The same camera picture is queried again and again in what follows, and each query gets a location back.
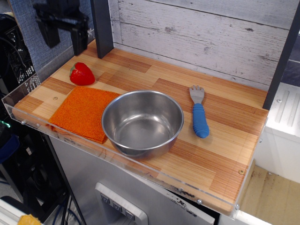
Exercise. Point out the black perforated crate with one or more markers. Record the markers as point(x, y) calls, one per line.
point(16, 67)

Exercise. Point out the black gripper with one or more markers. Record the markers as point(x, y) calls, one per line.
point(66, 15)

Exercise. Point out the dark grey right post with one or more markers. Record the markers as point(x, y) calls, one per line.
point(283, 60)

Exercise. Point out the white ribbed box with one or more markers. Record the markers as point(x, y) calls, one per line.
point(284, 114)

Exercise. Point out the grey button panel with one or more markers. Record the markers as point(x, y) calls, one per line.
point(128, 213)

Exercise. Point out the stainless steel pot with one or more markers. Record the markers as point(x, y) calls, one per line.
point(143, 123)

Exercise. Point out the clear acrylic table guard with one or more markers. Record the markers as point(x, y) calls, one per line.
point(208, 171)

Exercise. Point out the red toy strawberry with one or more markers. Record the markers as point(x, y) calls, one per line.
point(80, 74)

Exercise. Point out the blue handled metal fork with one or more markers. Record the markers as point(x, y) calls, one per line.
point(200, 126)

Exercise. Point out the orange knitted cloth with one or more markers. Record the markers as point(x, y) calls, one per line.
point(81, 113)

